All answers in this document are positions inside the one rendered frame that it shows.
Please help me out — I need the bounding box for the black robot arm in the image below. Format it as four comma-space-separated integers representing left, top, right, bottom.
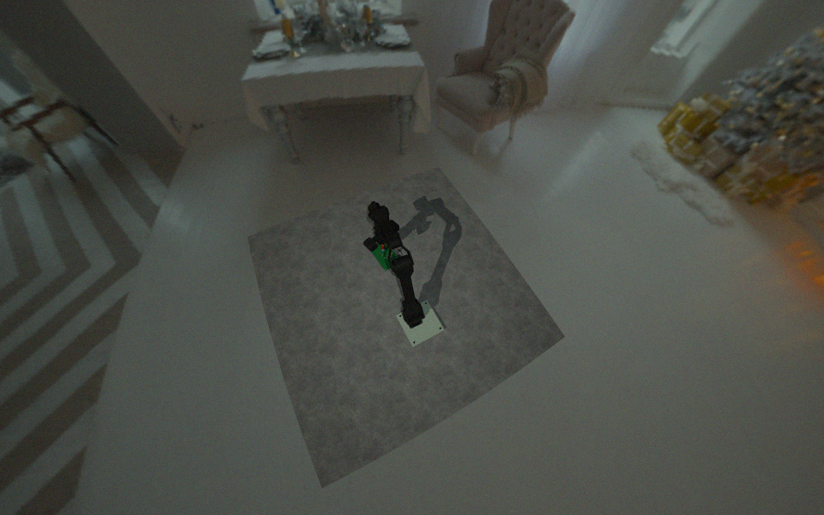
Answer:
368, 201, 425, 328

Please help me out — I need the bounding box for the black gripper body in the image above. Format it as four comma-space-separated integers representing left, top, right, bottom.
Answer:
363, 220, 399, 252

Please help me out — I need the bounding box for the green circuit board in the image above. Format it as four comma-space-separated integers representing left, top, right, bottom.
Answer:
372, 242, 398, 271

